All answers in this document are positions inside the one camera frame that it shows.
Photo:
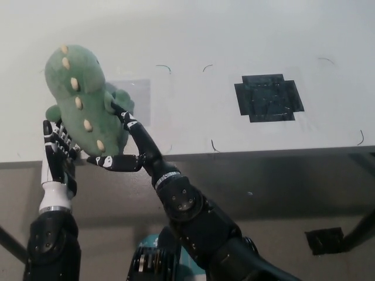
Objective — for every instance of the grey translucent tape patch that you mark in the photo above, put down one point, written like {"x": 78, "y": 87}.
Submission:
{"x": 142, "y": 96}

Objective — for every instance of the black tape patch on table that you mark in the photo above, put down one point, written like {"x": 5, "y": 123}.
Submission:
{"x": 268, "y": 98}

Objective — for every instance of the white and black right hand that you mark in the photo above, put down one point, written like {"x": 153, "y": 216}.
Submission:
{"x": 143, "y": 143}

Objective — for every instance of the black and teal robot body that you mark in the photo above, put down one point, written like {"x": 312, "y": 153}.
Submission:
{"x": 152, "y": 260}

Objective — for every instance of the green plush dinosaur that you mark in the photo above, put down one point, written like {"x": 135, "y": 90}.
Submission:
{"x": 85, "y": 96}

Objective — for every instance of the black table leg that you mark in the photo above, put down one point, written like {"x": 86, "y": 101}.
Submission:
{"x": 11, "y": 243}
{"x": 361, "y": 231}

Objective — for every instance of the white and black left hand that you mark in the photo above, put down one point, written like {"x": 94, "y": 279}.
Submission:
{"x": 54, "y": 164}

